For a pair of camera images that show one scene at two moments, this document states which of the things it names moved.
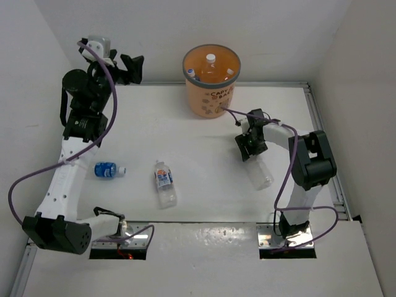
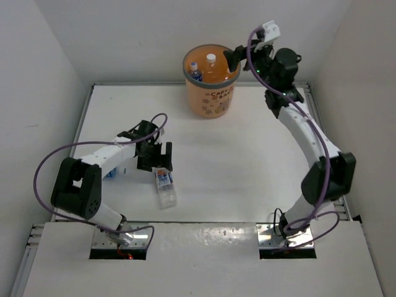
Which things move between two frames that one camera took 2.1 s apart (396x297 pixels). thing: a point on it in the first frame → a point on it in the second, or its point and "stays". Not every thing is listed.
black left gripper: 123,77 → 160,160
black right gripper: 247,151 → 234,57
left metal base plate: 141,241 stays
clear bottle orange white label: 167,198 stays
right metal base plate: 268,239 stays
